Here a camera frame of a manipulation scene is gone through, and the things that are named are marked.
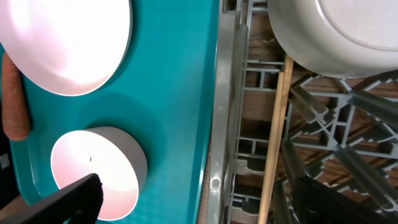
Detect black tray bin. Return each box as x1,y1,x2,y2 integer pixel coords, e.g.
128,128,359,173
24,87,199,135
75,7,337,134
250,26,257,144
0,102,21,210

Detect grey dishwasher rack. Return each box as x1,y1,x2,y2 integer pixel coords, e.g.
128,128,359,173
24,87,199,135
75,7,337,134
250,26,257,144
206,0,397,223

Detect white small bowl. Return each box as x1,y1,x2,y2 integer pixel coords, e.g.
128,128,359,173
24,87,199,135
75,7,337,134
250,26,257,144
267,0,397,78

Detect pink bowl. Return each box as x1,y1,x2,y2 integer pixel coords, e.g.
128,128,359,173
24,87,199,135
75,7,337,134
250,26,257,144
50,126,148,221

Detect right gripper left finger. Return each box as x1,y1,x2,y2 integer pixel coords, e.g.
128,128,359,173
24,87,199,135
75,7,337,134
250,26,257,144
1,173,104,224

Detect orange carrot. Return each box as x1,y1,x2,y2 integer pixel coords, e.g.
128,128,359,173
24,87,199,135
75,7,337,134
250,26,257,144
1,52,31,141

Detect white plate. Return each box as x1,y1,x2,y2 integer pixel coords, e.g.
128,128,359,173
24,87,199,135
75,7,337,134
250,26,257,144
1,0,133,96

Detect teal plastic tray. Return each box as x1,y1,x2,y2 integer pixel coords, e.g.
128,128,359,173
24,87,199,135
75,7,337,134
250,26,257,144
11,0,219,223

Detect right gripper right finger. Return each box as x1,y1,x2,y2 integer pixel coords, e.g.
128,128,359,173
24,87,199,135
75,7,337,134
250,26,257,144
292,175,392,224

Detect wooden chopstick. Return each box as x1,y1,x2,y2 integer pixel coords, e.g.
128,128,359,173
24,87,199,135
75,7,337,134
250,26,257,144
258,72,285,224
257,54,294,224

